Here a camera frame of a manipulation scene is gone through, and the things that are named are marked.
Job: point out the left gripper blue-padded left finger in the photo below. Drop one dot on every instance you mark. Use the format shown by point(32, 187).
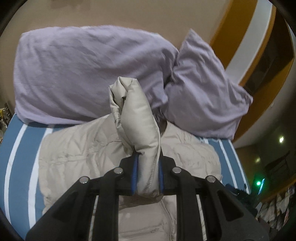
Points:
point(88, 210)

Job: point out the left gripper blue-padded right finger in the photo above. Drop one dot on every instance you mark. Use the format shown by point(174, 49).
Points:
point(206, 202)

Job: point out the beige puffer jacket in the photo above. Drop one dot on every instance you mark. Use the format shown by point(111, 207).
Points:
point(94, 148)

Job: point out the blue white striped bedsheet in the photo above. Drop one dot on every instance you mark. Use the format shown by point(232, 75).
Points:
point(21, 199)

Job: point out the lavender pillow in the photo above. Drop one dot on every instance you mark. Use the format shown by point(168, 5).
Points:
point(202, 100)

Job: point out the lavender duvet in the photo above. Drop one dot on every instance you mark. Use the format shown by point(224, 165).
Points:
point(62, 75)

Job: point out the orange wooden door frame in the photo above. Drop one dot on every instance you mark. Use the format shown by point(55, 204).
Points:
point(253, 39)

